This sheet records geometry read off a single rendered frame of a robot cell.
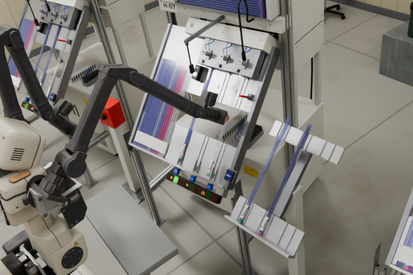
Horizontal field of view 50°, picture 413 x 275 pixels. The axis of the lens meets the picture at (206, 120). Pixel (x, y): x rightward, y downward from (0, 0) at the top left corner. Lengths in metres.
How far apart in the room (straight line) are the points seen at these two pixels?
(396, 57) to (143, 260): 2.82
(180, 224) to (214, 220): 0.22
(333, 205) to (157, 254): 1.34
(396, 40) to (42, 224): 3.11
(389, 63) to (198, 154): 2.37
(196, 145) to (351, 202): 1.21
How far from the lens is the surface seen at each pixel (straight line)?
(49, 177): 1.67
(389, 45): 4.11
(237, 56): 2.17
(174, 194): 3.20
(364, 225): 2.94
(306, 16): 2.35
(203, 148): 2.24
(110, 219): 2.34
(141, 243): 2.18
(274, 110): 2.76
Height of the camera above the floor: 2.23
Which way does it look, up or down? 36 degrees down
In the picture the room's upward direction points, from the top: 10 degrees counter-clockwise
